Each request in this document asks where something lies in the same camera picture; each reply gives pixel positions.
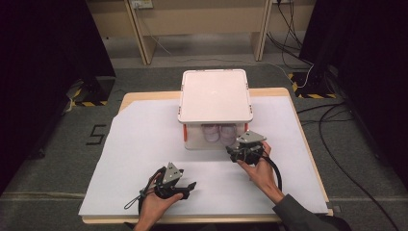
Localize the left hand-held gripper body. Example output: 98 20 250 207
153 161 189 200

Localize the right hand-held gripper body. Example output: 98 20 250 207
235 130 268 166

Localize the pink slipper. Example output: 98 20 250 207
200 123 222 144
218 123 239 147

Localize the white storage box with lid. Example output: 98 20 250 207
177 68 254 152

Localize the person's left hand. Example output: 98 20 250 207
140 180 185 224

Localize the person's right hand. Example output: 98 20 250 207
245 141 286 205

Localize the white table cover sheet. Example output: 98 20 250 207
78 95 330 217

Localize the stand base with striped tape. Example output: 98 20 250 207
64 76 116 109
287 70 339 100

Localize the wooden table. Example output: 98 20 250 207
81 87 335 225

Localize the beige desk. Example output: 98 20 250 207
86 0 318 66

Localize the black curtain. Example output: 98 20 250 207
298 0 408 191
0 0 116 195

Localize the left hand-held gripper black cable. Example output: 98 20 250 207
123 167 163 216

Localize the hand-held gripper black cable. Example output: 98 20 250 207
261 155 284 193
123 167 163 216

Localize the right hand-held gripper black cable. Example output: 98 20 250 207
261 155 284 193

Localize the long black floor cable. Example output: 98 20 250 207
295 101 400 231

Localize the white floor cable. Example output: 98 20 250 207
134 7 315 90

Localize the black cable bundle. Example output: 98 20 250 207
265 0 314 67

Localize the wall power outlet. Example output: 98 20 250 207
129 0 155 10

